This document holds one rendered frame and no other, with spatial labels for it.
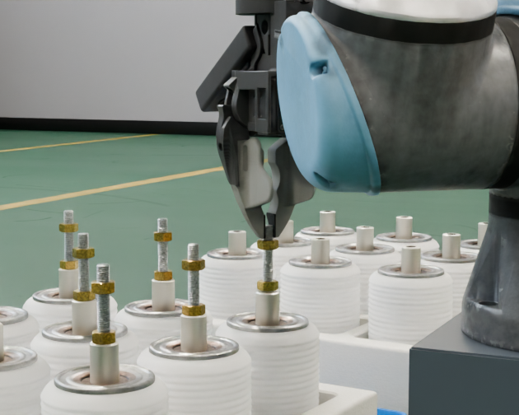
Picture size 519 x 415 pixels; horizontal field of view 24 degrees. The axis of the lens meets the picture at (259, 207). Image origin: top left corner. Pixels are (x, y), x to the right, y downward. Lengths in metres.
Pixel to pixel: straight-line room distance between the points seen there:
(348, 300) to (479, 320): 0.59
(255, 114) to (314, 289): 0.41
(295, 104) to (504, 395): 0.23
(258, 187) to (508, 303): 0.32
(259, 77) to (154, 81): 7.28
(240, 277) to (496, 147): 0.72
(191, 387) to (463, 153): 0.33
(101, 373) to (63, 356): 0.14
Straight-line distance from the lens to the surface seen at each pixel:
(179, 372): 0.97
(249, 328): 1.07
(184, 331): 1.00
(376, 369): 1.34
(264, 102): 1.04
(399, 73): 0.73
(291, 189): 1.09
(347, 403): 1.11
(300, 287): 1.40
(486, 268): 0.85
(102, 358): 0.91
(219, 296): 1.46
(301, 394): 1.09
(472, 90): 0.76
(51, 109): 8.75
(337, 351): 1.36
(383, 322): 1.36
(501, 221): 0.84
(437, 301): 1.35
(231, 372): 0.98
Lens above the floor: 0.49
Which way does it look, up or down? 7 degrees down
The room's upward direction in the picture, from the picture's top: straight up
